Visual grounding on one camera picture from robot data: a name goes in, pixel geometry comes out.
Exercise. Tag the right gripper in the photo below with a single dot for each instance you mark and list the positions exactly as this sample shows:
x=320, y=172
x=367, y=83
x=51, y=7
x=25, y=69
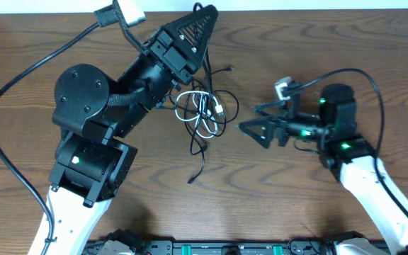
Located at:
x=264, y=141

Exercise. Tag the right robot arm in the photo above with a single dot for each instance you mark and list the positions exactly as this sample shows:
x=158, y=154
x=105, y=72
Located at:
x=347, y=154

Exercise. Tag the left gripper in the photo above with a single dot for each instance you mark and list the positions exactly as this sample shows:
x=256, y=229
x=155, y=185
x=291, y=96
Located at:
x=180, y=44

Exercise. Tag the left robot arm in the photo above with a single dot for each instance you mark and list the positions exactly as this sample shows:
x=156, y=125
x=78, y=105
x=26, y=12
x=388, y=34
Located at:
x=96, y=112

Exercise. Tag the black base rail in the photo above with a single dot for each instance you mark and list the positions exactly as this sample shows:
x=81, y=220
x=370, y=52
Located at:
x=297, y=246

